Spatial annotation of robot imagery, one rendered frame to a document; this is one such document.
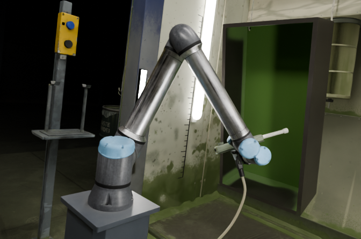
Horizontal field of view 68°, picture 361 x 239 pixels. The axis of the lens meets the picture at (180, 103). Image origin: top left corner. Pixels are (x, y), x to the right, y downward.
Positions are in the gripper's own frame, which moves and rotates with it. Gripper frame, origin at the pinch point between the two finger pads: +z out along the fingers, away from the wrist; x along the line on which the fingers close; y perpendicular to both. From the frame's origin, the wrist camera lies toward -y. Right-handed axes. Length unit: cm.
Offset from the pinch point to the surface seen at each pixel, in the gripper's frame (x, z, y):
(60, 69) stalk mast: -93, 24, -79
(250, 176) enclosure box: 26, 55, 31
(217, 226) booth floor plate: -8, 73, 66
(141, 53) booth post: -37, 35, -82
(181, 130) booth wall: -15, 82, -20
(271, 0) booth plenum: 115, 86, -128
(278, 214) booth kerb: 55, 87, 79
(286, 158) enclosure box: 50, 34, 21
